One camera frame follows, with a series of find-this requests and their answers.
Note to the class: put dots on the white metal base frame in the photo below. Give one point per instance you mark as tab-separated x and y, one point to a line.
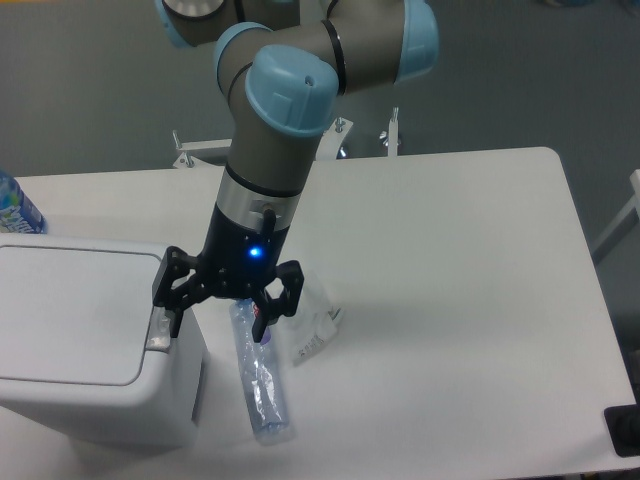
341	141

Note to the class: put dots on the crumpled clear plastic wrapper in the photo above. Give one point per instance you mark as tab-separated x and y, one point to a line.
314	325

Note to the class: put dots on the blue labelled bottle at edge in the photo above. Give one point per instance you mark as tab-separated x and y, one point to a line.
18	213

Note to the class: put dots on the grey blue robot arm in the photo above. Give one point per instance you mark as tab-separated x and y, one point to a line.
280	78

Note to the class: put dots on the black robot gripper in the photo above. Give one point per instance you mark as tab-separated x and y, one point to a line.
236	262

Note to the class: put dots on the empty clear plastic bottle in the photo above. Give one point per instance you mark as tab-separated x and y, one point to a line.
259	371

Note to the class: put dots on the white frame at right edge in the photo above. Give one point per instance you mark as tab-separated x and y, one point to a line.
621	225

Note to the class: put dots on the black clamp at table corner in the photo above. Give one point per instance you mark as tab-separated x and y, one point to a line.
623	426

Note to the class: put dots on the white push-lid trash can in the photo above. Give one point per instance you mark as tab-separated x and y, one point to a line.
84	351

